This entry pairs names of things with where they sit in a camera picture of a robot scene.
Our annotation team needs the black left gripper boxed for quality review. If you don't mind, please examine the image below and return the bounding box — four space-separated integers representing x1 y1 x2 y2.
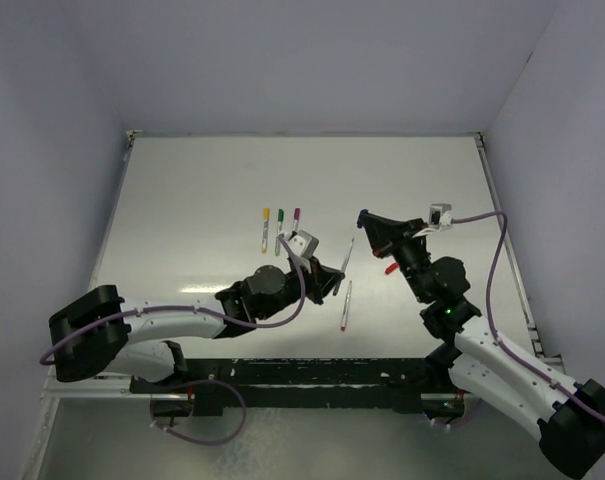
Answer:
257 255 343 320

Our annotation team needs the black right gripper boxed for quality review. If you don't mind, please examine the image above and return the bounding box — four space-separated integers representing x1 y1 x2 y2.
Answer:
361 213 431 303

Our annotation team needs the blue pen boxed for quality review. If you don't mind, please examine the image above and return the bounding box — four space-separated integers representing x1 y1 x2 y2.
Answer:
332 237 355 296

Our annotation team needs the green pen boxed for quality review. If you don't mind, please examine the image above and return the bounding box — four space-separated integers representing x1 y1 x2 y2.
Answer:
274 213 284 256

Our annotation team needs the yellow pen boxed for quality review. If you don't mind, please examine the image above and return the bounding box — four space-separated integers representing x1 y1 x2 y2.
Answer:
261 215 270 254

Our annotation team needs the blue pen cap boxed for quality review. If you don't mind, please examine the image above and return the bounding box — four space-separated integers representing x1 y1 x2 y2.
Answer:
357 209 369 229

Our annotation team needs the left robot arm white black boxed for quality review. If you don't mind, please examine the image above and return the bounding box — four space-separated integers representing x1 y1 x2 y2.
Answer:
39 258 345 392

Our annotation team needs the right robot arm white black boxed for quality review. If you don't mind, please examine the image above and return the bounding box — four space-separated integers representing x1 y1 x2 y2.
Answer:
357 204 605 479

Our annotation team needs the red pen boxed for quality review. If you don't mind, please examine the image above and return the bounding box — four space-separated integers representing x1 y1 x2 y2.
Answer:
340 280 353 332

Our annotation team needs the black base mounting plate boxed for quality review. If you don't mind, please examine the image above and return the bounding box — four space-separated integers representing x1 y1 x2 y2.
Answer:
130 355 456 417

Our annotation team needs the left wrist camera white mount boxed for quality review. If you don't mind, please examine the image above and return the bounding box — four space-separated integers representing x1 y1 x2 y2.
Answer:
284 230 319 260

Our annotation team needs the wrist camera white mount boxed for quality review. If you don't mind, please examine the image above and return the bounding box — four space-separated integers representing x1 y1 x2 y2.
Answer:
415 203 453 237
284 230 319 260

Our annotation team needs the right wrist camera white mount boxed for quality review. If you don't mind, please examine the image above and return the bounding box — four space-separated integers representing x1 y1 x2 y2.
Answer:
415 203 453 237

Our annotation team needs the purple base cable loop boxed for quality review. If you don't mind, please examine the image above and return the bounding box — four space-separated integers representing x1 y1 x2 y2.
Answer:
149 377 249 445

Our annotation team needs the aluminium frame rail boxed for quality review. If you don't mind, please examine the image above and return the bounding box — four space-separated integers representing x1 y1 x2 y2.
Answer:
39 131 573 401

